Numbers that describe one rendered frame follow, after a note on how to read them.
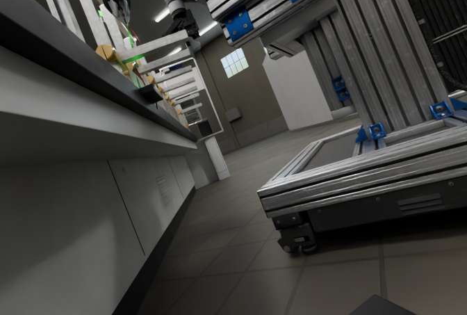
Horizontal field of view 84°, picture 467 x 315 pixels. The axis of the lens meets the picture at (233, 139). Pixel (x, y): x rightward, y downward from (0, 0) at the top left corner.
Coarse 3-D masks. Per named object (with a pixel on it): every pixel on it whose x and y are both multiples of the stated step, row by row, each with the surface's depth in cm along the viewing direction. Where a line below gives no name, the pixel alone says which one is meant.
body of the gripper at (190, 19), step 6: (174, 12) 114; (180, 12) 114; (186, 12) 116; (174, 18) 116; (180, 18) 115; (186, 18) 116; (192, 18) 116; (180, 24) 115; (186, 24) 114; (192, 24) 116; (180, 30) 113; (186, 30) 115; (192, 30) 115; (198, 30) 114; (192, 36) 118; (198, 36) 119
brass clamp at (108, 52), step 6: (102, 48) 81; (108, 48) 81; (114, 48) 82; (102, 54) 81; (108, 54) 81; (114, 54) 83; (108, 60) 83; (114, 60) 84; (120, 60) 87; (120, 66) 89; (126, 66) 93
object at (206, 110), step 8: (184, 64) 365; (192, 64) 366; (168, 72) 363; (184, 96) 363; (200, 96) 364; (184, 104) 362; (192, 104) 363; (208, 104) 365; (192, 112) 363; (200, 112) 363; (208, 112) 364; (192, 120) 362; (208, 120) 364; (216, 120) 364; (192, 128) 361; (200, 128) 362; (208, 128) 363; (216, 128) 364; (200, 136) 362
